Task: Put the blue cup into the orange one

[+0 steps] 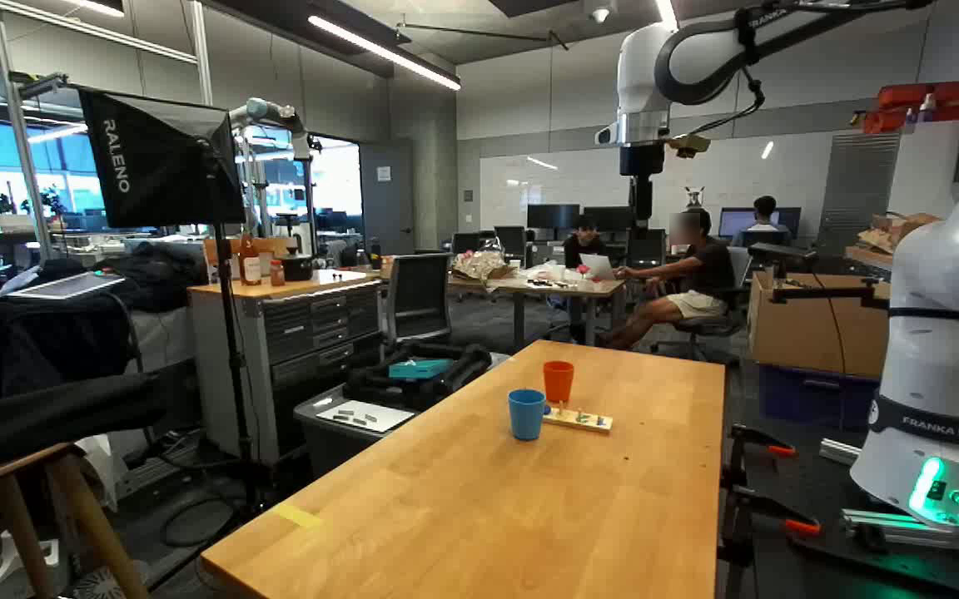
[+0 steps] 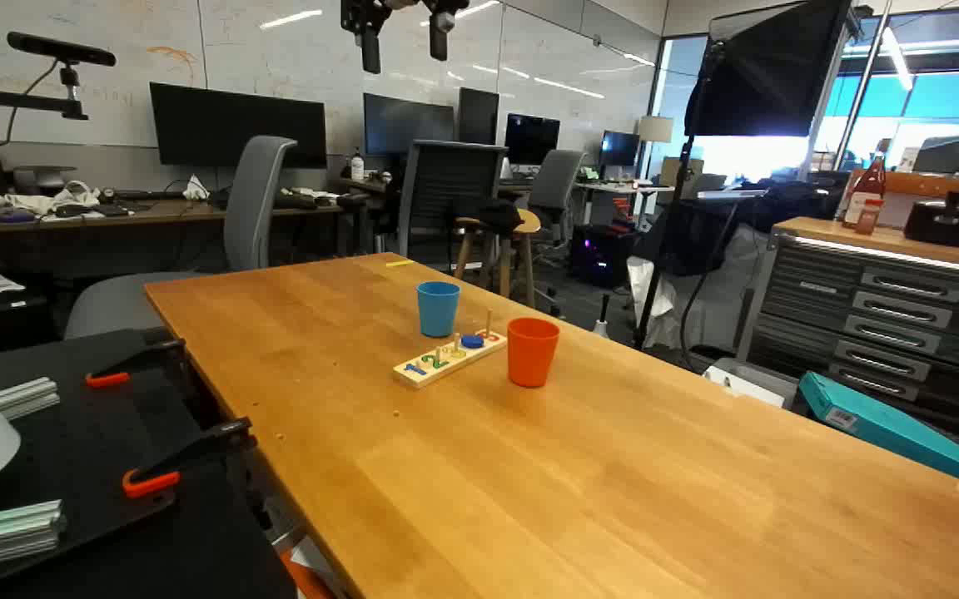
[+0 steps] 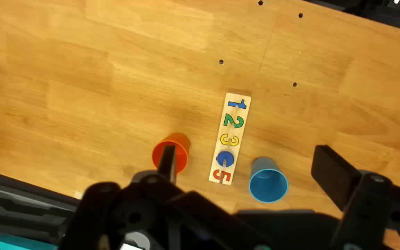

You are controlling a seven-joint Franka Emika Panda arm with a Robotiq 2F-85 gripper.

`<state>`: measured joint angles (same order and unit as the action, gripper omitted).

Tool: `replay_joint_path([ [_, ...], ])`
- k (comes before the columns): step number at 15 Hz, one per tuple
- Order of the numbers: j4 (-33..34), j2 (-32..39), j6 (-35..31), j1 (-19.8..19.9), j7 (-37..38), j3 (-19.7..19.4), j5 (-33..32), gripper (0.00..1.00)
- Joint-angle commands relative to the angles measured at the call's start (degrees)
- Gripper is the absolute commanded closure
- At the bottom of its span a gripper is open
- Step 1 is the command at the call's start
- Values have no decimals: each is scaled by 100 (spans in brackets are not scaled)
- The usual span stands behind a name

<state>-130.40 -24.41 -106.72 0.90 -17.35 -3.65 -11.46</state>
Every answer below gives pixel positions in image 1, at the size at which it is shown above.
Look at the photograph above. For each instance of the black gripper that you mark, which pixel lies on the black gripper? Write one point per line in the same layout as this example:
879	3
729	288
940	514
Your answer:
639	164

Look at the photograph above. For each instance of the blue plastic cup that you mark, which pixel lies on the blue plastic cup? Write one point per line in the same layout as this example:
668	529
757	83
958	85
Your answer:
526	412

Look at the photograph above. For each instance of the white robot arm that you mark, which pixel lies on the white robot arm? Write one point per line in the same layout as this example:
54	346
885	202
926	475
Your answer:
690	64

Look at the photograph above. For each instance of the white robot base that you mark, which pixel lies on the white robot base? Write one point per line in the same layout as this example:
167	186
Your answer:
911	455

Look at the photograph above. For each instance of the orange plastic cup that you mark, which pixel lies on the orange plastic cup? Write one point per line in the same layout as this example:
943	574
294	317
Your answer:
556	380

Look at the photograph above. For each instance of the seated person in black shirt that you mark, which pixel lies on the seated person in black shirt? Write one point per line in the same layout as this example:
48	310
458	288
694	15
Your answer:
702	281

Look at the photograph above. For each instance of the cardboard box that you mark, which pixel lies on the cardboard box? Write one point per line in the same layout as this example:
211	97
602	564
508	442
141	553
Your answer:
818	324

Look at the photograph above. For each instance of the teal case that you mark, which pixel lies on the teal case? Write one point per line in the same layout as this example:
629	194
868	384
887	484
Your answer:
417	371

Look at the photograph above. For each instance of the grey metal drawer cabinet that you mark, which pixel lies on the grey metal drawer cabinet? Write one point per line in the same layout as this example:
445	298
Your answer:
282	348

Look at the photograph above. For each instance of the black softbox light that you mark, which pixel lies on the black softbox light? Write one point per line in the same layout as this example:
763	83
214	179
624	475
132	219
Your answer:
162	161

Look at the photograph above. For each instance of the wooden stool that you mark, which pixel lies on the wooden stool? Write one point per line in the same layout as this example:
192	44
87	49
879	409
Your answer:
66	475

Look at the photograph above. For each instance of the orange-handled black clamp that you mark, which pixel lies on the orange-handled black clamp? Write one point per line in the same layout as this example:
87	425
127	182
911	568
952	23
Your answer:
743	436
746	510

